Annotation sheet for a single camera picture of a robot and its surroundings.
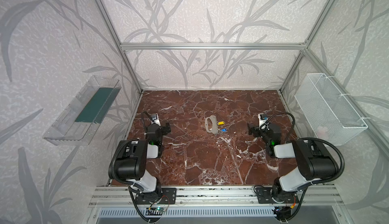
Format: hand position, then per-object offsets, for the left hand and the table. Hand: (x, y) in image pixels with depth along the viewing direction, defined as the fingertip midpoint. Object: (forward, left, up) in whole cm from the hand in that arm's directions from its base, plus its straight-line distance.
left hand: (161, 116), depth 94 cm
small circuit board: (-48, -4, -10) cm, 49 cm away
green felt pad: (-13, +18, +28) cm, 36 cm away
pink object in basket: (-17, -85, +14) cm, 88 cm away
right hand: (0, -60, -1) cm, 60 cm away
